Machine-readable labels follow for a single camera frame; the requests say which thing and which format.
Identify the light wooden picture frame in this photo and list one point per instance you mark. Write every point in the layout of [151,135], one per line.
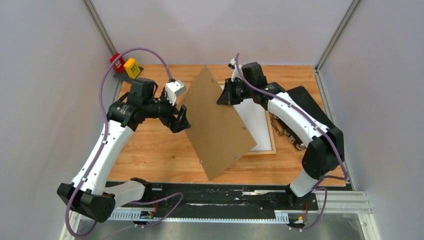
[270,139]

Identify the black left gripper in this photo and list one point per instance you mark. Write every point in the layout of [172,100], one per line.
[182,123]

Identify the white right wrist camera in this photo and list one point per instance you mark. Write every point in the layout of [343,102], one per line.
[235,73]

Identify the aluminium rail right table edge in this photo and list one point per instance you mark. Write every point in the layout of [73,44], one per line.
[328,107]

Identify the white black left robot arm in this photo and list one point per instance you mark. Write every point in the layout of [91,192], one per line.
[87,193]

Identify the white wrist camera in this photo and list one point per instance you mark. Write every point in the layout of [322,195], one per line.
[174,89]
[235,73]

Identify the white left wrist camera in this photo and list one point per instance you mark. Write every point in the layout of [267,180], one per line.
[174,89]

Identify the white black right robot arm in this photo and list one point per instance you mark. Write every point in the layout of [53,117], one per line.
[323,154]

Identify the brown cardboard backing sheet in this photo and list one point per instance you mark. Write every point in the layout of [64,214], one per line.
[217,133]

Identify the red toy house block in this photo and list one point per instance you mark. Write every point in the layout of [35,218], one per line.
[118,63]

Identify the grey toy base plate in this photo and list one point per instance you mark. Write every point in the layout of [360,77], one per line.
[125,78]

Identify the landscape photo print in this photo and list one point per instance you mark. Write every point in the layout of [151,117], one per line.
[255,129]

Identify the aluminium front rail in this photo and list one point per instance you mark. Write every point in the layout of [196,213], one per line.
[342,215]

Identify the black ribbed frame backing board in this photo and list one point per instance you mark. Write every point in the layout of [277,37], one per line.
[299,115]

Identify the yellow toy house block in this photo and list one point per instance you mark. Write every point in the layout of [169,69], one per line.
[132,68]

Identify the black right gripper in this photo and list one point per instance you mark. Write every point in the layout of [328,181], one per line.
[227,97]

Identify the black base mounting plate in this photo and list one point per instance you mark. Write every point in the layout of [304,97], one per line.
[224,201]

